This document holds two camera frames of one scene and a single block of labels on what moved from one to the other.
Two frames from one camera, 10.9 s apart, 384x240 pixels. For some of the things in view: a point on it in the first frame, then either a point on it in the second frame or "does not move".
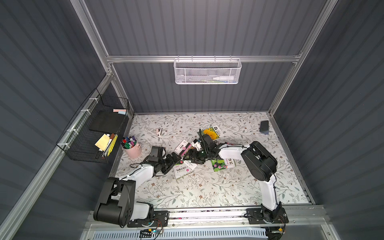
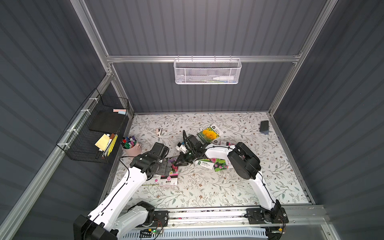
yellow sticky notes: x=103 y=142 does not move
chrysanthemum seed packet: x=181 y=169 to x=172 y=178
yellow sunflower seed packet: x=213 y=131 does not move
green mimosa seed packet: x=218 y=164 does not move
